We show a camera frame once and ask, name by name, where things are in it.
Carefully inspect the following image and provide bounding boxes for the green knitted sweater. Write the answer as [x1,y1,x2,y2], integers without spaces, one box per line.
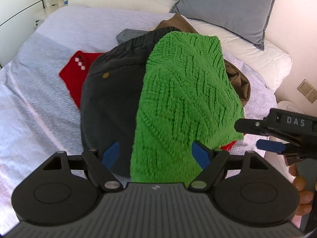
[130,31,244,185]

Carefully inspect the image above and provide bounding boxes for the grey folded garment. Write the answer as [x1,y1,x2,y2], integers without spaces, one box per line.
[116,29,148,45]

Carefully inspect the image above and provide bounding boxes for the red knitted garment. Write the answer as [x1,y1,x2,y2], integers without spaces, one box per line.
[59,51,102,108]

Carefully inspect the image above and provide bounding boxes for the dark grey trousers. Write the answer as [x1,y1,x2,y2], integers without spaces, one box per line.
[80,27,177,178]

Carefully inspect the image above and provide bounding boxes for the brown garment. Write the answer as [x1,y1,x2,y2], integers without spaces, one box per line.
[155,13,251,107]

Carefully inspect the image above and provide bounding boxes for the beige wall socket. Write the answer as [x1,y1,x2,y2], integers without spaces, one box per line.
[297,79,317,103]

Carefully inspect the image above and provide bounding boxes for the person's right hand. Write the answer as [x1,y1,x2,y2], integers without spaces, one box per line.
[288,164,314,217]

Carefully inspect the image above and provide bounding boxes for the grey square pillow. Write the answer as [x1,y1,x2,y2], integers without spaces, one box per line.
[171,0,275,51]

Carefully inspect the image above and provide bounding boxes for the white long pillow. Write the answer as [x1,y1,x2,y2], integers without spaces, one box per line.
[68,0,292,92]

